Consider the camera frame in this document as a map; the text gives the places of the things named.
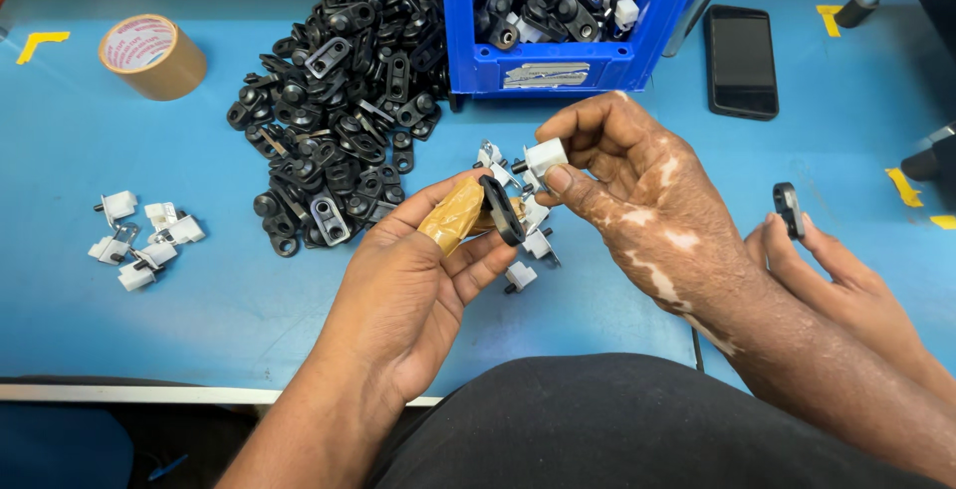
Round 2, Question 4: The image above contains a black smartphone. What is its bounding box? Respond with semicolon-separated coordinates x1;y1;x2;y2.
702;4;781;122

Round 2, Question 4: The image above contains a brown packing tape roll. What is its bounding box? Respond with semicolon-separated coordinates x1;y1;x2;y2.
98;14;209;102

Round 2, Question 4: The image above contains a person's black clothing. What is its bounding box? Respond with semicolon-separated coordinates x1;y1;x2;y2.
367;352;948;489

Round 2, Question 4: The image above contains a black plastic bracket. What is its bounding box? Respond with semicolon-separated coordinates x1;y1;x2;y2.
478;174;528;248
772;181;807;242

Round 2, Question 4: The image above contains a white plastic clip with pin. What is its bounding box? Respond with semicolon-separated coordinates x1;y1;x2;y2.
511;137;571;185
521;227;563;267
521;196;552;233
502;260;539;296
473;138;504;170
487;162;525;193

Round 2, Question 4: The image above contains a blue plastic bin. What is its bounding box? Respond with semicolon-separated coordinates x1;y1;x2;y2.
432;0;724;103

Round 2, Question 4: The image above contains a cluster of white clips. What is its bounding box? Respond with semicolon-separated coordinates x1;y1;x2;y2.
87;189;207;293

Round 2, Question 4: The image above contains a person's right hand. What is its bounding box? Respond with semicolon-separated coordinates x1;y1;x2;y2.
533;91;749;316

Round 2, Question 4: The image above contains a brown tape thumb wrap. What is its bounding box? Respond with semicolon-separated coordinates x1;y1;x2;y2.
417;175;486;257

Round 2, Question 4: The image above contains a pile of black brackets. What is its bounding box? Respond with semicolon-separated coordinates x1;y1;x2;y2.
226;0;454;259

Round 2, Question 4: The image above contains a person's left hand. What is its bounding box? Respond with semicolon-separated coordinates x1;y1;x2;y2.
317;168;525;405

